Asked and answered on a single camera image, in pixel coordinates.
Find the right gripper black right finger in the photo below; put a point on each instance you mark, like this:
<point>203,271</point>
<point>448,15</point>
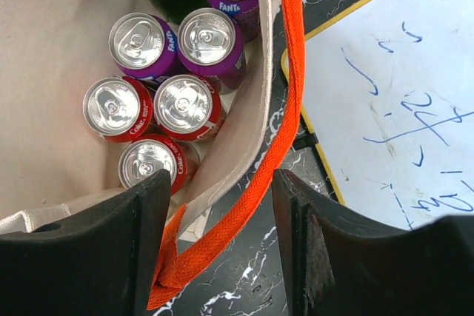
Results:
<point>338,262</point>

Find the beige canvas tote bag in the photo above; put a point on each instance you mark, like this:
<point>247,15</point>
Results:
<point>54,166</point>

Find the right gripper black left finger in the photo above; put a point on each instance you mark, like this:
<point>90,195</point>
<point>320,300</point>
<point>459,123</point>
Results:
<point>99,261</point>

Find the small whiteboard wooden frame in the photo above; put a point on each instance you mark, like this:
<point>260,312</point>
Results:
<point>388,91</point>

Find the red can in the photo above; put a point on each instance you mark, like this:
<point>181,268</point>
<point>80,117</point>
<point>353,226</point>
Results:
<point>120,109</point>
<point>154,152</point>
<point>189,108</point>

